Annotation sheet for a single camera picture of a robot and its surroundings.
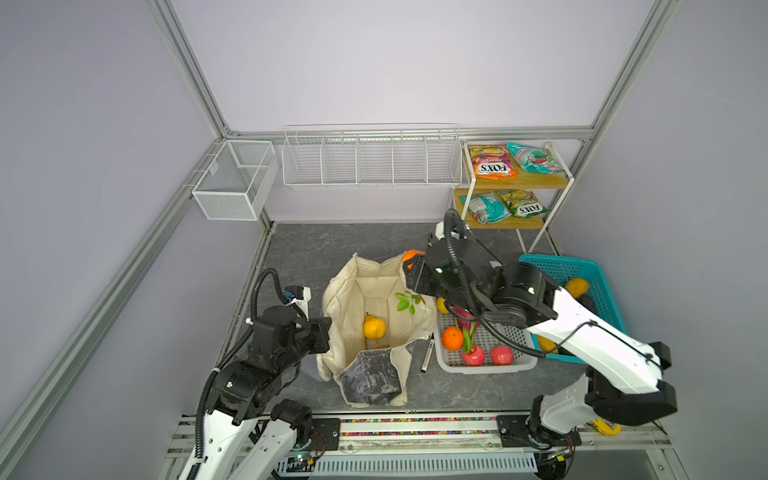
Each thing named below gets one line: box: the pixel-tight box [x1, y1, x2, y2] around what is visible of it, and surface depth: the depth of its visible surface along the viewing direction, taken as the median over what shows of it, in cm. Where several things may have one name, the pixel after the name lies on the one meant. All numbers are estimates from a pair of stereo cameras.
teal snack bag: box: [460, 193, 512, 225], surface depth 101 cm
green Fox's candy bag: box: [497, 189, 549, 219], surface depth 103 cm
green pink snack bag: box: [506, 142, 566, 175], surface depth 88 cm
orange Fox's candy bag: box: [469, 145, 518, 180], surface depth 88 cm
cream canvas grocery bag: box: [316, 253, 436, 408], surface depth 77 cm
